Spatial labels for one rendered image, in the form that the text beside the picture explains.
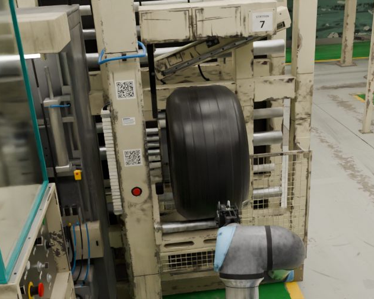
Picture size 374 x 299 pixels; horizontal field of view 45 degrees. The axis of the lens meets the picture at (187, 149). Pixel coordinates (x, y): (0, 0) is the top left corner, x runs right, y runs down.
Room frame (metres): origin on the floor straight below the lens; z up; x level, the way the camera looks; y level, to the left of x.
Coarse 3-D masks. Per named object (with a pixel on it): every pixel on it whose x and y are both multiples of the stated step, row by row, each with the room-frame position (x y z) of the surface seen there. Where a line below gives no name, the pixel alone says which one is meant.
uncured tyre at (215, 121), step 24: (192, 96) 1.74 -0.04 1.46; (216, 96) 1.74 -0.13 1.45; (168, 120) 1.72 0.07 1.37; (192, 120) 1.63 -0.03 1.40; (216, 120) 1.63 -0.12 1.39; (240, 120) 1.65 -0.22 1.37; (168, 144) 2.01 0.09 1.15; (192, 144) 1.57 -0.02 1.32; (216, 144) 1.57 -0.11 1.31; (240, 144) 1.58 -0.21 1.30; (192, 168) 1.53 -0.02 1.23; (216, 168) 1.54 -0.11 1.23; (240, 168) 1.55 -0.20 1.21; (192, 192) 1.53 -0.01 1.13; (216, 192) 1.54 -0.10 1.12; (240, 192) 1.56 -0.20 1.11; (192, 216) 1.60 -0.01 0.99
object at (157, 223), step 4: (152, 188) 1.95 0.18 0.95; (152, 192) 1.91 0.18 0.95; (156, 196) 1.87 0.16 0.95; (156, 200) 1.83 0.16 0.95; (156, 204) 1.79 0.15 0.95; (156, 208) 1.75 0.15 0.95; (156, 212) 1.72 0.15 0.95; (156, 216) 1.69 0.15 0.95; (156, 220) 1.65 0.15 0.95; (156, 224) 1.62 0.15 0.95; (160, 224) 1.65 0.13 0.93; (156, 228) 1.61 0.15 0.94; (160, 228) 1.61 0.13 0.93; (156, 232) 1.61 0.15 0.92; (160, 232) 1.61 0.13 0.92; (156, 236) 1.61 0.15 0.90; (160, 236) 1.61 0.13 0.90; (156, 240) 1.61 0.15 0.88; (160, 240) 1.61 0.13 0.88; (156, 244) 1.61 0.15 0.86
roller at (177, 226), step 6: (168, 222) 1.67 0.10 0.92; (174, 222) 1.67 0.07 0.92; (180, 222) 1.67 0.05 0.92; (186, 222) 1.67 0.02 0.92; (192, 222) 1.66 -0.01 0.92; (198, 222) 1.66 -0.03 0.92; (204, 222) 1.66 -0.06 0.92; (210, 222) 1.67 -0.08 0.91; (168, 228) 1.65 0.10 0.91; (174, 228) 1.65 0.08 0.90; (180, 228) 1.65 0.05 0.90; (186, 228) 1.65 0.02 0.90; (192, 228) 1.66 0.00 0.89; (198, 228) 1.66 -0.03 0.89; (204, 228) 1.66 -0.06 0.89
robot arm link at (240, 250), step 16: (224, 240) 0.96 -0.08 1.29; (240, 240) 0.96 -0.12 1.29; (256, 240) 0.95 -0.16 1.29; (224, 256) 0.94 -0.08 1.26; (240, 256) 0.93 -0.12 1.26; (256, 256) 0.93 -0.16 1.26; (224, 272) 0.93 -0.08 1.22; (240, 272) 0.91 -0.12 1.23; (256, 272) 0.92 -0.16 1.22; (240, 288) 0.91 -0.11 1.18; (256, 288) 0.92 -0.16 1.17
